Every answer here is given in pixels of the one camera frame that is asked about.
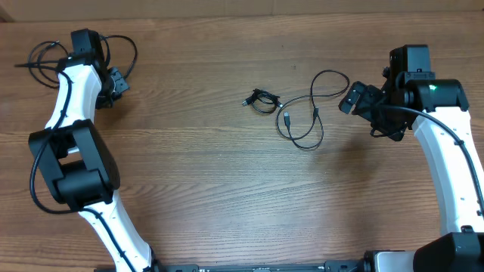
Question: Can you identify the thick black usb cable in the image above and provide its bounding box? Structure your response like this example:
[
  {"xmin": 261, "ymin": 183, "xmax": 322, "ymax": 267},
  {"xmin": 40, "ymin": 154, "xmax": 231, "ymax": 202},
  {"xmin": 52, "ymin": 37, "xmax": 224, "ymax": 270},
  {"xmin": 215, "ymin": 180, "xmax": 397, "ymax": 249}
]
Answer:
[{"xmin": 14, "ymin": 35, "xmax": 138, "ymax": 90}]

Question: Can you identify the thin black cable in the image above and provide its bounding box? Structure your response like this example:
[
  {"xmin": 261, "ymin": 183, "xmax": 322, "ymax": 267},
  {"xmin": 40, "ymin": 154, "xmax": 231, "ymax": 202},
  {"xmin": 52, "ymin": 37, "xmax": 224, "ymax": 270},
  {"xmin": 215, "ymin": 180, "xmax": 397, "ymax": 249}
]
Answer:
[{"xmin": 275, "ymin": 69, "xmax": 351, "ymax": 151}]

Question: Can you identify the small black cable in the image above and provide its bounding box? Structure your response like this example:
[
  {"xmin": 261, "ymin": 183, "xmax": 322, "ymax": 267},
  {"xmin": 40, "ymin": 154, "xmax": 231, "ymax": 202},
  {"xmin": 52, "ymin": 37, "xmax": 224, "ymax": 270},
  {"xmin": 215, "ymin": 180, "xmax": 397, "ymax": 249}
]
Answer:
[{"xmin": 241, "ymin": 88, "xmax": 284, "ymax": 115}]

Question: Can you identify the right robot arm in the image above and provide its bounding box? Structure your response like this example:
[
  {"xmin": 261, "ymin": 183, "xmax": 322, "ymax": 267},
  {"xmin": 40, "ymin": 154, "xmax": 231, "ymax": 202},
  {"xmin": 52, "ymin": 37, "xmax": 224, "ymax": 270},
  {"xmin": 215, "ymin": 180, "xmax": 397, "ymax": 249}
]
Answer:
[{"xmin": 339, "ymin": 45, "xmax": 483, "ymax": 271}]

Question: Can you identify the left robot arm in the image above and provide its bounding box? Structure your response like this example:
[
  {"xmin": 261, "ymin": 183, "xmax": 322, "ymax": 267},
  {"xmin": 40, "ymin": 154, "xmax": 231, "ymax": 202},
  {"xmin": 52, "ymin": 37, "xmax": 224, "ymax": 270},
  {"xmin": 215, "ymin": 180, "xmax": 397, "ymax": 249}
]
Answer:
[{"xmin": 24, "ymin": 29, "xmax": 163, "ymax": 271}]

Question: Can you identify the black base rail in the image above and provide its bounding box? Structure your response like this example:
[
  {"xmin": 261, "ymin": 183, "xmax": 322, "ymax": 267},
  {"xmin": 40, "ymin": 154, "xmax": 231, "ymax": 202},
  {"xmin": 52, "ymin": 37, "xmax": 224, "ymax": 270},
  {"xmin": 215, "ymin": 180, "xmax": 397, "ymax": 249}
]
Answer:
[{"xmin": 94, "ymin": 249, "xmax": 417, "ymax": 272}]

